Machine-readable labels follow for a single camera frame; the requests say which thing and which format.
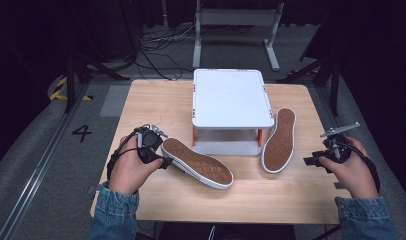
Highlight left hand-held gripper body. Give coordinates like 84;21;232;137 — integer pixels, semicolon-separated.
134;123;169;165

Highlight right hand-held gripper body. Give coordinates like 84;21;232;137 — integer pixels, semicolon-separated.
319;121;361;174

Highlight black canvas sneaker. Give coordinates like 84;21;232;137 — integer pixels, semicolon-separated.
260;107;297;174
160;137;235;191

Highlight white two-tier shoe rack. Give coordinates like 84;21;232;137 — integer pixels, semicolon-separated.
190;68;276;157

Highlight person's right hand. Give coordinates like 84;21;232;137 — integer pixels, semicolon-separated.
318;136;380;200

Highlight person's left hand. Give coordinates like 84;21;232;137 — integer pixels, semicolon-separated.
108;134;165;196

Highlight person's dark clothing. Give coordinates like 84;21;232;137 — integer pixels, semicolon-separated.
157;222;297;240

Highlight yellow and black striped tape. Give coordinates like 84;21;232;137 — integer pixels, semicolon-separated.
49;76;94;102

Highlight grey metal pole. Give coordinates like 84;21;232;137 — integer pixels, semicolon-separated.
160;0;169;28

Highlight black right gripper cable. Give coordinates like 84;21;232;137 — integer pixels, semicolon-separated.
336;141;381;194

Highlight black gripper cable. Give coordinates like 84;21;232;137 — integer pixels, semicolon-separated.
106;124;151;181
336;141;381;194

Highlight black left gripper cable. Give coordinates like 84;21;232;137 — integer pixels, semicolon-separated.
106;124;151;181

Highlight thin black cable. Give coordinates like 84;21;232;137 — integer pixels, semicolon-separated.
311;225;342;240

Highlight tangle of black floor cables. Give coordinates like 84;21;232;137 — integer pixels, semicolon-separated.
134;23;196;82

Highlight metal floor rail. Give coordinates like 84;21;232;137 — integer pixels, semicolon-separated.
0;83;90;240

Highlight grey metal stand frame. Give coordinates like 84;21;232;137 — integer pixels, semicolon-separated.
191;0;285;73

